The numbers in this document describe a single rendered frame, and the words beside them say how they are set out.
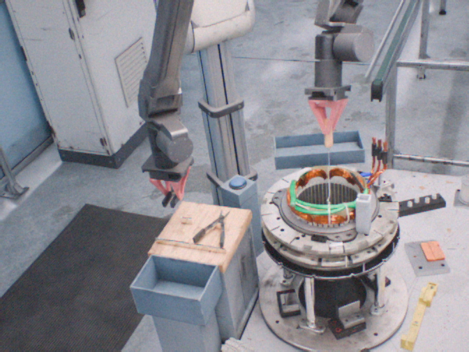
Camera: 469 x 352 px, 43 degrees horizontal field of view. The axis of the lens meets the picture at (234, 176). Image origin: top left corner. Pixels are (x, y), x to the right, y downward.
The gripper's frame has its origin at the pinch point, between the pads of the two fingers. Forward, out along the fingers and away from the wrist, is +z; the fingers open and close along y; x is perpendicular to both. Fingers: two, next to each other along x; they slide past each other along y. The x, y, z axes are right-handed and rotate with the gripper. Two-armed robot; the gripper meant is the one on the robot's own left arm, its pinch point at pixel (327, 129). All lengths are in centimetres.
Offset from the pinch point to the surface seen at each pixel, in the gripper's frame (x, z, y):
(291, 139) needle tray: 27.1, 10.0, 36.7
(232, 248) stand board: 19.6, 27.5, -8.3
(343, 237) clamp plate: -4.4, 23.2, -0.6
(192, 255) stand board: 26.9, 28.7, -13.9
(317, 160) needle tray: 16.5, 14.5, 32.0
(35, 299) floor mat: 169, 100, 52
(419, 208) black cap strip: -5, 32, 59
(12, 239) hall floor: 216, 86, 77
